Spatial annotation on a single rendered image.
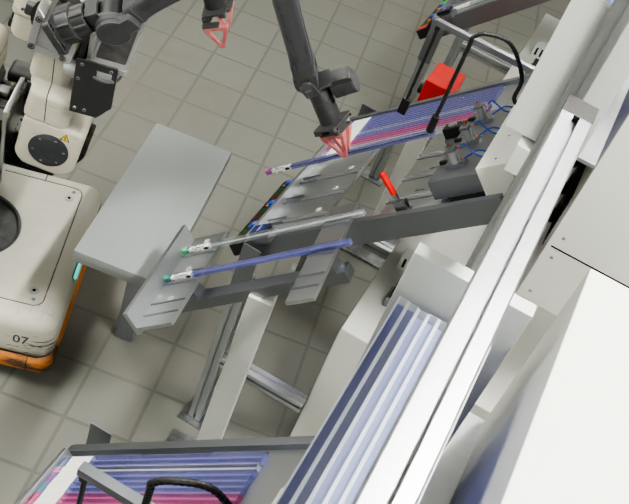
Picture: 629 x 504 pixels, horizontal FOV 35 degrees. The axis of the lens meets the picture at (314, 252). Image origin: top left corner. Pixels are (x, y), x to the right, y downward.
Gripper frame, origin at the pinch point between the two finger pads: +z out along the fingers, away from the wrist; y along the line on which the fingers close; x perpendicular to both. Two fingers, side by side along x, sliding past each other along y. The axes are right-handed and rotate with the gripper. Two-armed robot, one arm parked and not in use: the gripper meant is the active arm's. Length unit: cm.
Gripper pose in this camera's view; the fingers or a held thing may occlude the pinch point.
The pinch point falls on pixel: (345, 153)
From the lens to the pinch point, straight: 255.7
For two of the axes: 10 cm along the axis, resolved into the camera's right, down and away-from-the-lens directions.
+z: 3.8, 8.3, 4.0
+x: -8.3, 1.2, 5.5
